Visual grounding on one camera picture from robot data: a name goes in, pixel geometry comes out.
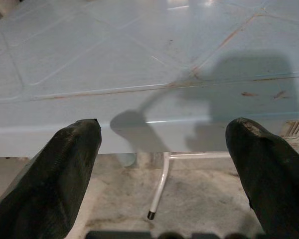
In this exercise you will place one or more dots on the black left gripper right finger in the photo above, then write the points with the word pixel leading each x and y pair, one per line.
pixel 269 174

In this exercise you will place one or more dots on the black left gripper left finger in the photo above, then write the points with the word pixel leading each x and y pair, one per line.
pixel 49 179

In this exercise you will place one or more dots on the white metal table leg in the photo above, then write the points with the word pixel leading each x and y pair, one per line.
pixel 162 179

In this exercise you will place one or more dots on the light blue plastic table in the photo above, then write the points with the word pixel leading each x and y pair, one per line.
pixel 129 69

